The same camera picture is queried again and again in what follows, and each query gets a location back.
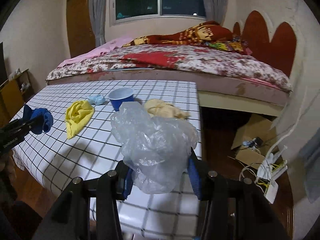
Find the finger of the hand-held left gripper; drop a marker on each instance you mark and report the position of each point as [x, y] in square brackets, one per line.
[27, 128]
[27, 112]

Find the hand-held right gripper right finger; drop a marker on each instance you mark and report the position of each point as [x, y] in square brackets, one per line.
[193, 180]

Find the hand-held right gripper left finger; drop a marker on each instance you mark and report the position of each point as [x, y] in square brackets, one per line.
[128, 182]

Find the dark blue sock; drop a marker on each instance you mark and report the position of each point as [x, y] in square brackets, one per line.
[42, 122]

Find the clear plastic bag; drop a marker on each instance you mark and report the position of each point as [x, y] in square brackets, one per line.
[150, 140]

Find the yellow cloth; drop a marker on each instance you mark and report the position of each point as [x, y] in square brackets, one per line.
[77, 116]

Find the light blue face mask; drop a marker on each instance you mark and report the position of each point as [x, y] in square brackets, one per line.
[96, 99]

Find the beige bag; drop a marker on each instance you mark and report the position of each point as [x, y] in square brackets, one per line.
[162, 108]

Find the blue plastic cup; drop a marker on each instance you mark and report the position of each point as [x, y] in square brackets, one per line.
[121, 98]

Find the person's left hand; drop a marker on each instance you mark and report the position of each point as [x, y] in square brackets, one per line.
[5, 166]

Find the yellow wooden shelf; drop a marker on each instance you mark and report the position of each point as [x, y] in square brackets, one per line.
[12, 90]

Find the cream open box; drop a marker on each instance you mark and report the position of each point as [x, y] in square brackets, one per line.
[250, 157]

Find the black power adapter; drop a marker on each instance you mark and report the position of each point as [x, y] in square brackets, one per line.
[257, 140]

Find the white router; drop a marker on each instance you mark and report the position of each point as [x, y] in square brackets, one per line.
[271, 191]
[268, 170]

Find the brown cardboard box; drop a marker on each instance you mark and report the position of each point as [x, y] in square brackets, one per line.
[255, 132]

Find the pink sheet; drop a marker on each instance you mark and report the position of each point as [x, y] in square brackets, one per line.
[100, 48]

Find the white checked tablecloth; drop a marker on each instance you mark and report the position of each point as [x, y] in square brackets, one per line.
[155, 87]

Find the brown wooden door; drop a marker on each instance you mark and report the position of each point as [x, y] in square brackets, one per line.
[77, 22]

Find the pink stained mattress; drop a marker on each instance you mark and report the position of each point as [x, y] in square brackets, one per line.
[175, 78]

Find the grey tied curtain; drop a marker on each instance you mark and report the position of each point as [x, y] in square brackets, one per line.
[310, 167]

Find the floral bedsheet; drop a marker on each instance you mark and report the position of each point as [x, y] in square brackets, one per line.
[200, 62]

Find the colourful printed cloth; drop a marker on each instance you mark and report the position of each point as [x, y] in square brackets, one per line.
[230, 45]

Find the red printed blanket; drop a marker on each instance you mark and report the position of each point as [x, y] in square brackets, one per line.
[190, 33]

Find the red cream headboard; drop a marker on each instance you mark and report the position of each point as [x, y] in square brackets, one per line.
[270, 42]

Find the cream bed frame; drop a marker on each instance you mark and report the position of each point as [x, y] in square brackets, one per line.
[237, 105]

